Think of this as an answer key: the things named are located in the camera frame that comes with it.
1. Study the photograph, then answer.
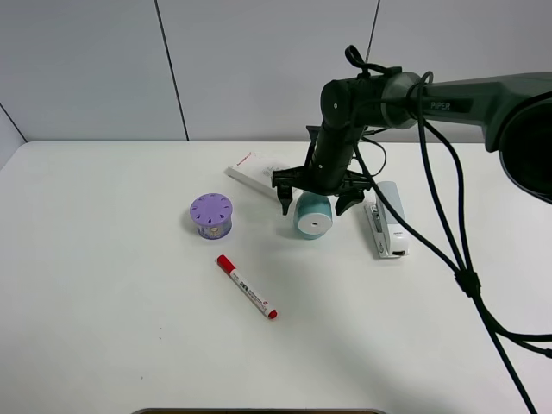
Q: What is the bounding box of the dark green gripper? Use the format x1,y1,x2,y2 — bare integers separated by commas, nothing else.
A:
272,124,373,216

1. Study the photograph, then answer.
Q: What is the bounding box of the teal round pencil sharpener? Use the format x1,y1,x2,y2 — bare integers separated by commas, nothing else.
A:
293,191,333,240

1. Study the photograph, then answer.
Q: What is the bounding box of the dark green robot arm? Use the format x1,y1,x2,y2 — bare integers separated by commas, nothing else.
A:
272,68,551,215

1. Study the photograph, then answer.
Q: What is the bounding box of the grey white stapler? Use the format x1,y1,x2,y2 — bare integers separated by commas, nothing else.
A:
364,181,409,259

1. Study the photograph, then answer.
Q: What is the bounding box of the white flat cardboard box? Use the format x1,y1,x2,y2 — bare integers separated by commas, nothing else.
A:
225,152,289,200

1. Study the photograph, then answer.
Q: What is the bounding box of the purple round container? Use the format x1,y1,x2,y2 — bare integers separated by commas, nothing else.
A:
189,193,233,240

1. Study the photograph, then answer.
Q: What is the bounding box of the red white marker pen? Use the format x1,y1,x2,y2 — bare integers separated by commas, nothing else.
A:
216,254,279,320

